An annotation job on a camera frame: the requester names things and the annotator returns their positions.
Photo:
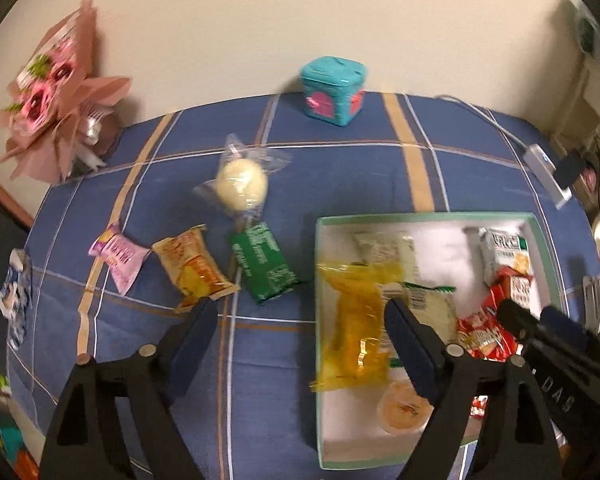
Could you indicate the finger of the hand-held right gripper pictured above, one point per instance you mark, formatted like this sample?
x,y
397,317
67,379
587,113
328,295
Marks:
x,y
517,317
562,322

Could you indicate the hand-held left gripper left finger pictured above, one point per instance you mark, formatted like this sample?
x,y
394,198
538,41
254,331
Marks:
x,y
192,345

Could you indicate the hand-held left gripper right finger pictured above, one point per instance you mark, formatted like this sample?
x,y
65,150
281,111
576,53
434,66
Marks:
x,y
410,350

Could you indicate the red and white snack packet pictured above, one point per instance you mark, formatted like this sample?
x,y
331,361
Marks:
x,y
517,287

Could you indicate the large red gold packet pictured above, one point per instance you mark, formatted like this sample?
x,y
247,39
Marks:
x,y
480,335

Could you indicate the white packet with green trim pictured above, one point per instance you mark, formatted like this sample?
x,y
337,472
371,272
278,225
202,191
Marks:
x,y
437,310

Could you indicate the yellow clear snack packet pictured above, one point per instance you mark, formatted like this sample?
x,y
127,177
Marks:
x,y
352,320

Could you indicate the white box with green rim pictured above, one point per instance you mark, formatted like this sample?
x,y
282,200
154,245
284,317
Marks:
x,y
445,245

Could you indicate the white green yellow snack packet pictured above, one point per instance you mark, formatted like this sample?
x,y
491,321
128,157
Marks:
x,y
505,250

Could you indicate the yellow orange snack packet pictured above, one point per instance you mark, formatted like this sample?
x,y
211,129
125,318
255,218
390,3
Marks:
x,y
195,265

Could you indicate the blue plaid blanket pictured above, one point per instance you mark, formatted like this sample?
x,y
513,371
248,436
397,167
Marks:
x,y
260,410

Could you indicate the cream snack packet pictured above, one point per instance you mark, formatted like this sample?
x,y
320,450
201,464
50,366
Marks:
x,y
385,252

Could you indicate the small purple snack packet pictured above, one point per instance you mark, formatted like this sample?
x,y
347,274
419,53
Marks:
x,y
117,255

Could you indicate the black plug adapter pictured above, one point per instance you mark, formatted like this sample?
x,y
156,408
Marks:
x,y
569,169

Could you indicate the white power strip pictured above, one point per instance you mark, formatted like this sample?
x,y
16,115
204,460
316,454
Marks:
x,y
542,160

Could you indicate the round white bun clear wrapper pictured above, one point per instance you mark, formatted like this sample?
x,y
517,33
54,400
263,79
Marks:
x,y
242,185

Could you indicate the blue white packet at edge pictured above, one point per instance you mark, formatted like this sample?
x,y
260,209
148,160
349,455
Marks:
x,y
15,290

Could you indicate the white shelf unit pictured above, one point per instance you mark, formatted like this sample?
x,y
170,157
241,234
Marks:
x,y
595,85

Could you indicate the teal house-shaped box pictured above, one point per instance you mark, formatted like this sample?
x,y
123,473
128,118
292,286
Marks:
x,y
330,90

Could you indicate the pink flower bouquet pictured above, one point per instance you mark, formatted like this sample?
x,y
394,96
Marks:
x,y
45,95

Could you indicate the brown wooden rail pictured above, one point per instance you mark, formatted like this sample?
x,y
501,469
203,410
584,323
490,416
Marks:
x,y
5,195

